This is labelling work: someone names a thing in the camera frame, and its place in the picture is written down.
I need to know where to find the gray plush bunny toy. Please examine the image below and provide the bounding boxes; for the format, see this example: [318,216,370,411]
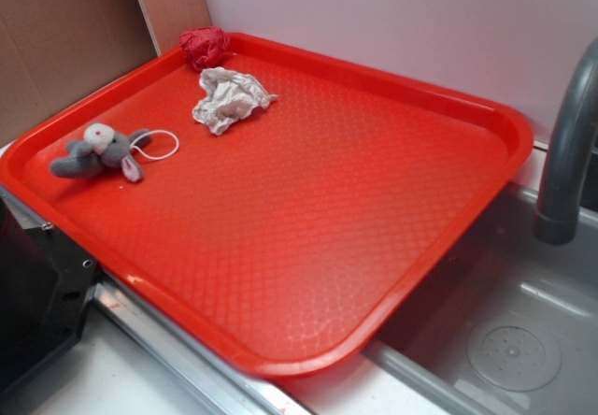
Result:
[50,122,179,183]

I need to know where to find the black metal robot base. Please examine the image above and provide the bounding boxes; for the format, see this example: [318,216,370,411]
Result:
[1,203,100,397]

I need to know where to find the red plastic serving tray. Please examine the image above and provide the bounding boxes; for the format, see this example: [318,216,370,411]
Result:
[1,34,534,378]

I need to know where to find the crumpled white paper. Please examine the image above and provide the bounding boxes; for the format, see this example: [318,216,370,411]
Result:
[192,66,278,136]

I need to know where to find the crumpled red paper ball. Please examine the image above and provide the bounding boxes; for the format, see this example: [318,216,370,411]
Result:
[178,26,230,72]

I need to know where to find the gray plastic sink basin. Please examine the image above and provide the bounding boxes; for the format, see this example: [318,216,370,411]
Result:
[365,184,597,414]

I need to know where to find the gray sink faucet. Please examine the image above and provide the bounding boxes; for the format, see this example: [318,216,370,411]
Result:
[532,41,597,245]

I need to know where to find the brown cardboard panel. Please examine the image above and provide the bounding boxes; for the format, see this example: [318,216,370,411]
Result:
[1,0,156,145]

